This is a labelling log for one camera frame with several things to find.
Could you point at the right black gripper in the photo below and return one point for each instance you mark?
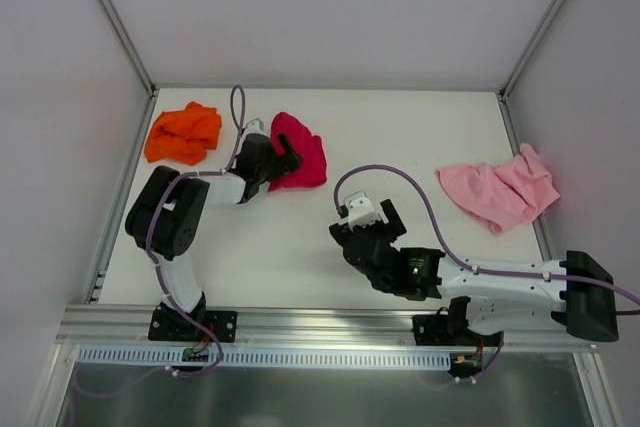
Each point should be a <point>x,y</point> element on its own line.
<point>373,230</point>

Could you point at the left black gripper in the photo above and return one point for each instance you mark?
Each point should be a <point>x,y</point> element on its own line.
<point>276,162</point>

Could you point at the red t shirt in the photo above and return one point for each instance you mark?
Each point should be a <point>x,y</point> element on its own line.
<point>313,170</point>

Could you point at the pink t shirt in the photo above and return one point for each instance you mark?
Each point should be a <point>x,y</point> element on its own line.
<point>514,193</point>

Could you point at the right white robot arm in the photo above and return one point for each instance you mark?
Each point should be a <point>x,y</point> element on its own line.
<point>485,298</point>

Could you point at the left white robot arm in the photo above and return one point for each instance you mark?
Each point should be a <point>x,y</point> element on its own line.
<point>164,219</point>

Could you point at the orange t shirt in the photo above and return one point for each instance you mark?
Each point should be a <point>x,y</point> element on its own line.
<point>185,136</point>

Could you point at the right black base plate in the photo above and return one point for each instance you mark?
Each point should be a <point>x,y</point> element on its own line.
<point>439,330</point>

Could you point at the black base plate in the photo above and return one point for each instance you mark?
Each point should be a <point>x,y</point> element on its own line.
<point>439,330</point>
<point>225,325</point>

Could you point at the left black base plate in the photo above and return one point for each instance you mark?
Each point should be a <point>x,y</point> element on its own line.
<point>225,325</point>

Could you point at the left aluminium frame post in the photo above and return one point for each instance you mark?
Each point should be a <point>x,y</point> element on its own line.
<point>111,14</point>

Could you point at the aluminium frame post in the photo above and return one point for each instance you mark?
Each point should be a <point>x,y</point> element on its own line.
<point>540,32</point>
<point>111,14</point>

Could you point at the aluminium mounting rail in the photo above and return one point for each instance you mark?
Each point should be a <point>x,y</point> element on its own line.
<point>255,327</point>

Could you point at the white slotted cable duct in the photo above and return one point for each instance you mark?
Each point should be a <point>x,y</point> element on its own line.
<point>267,357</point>

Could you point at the right aluminium frame post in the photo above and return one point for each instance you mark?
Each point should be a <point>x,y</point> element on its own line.
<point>540,32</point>

